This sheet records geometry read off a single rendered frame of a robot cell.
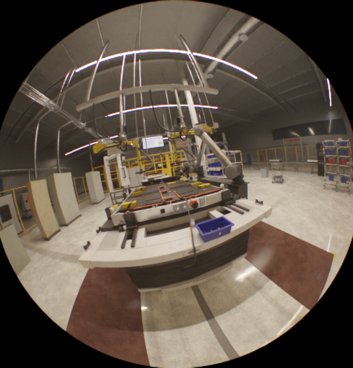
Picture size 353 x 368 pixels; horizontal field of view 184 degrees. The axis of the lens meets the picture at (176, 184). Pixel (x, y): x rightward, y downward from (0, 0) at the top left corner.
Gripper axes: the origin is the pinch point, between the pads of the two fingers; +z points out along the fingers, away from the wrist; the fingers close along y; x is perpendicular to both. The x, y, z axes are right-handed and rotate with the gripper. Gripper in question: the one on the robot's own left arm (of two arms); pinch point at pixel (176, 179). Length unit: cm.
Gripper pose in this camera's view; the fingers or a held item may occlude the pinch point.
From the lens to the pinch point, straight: 218.7
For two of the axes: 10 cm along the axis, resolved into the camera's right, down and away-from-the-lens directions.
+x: 7.4, 6.2, 2.5
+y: 2.2, 1.2, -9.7
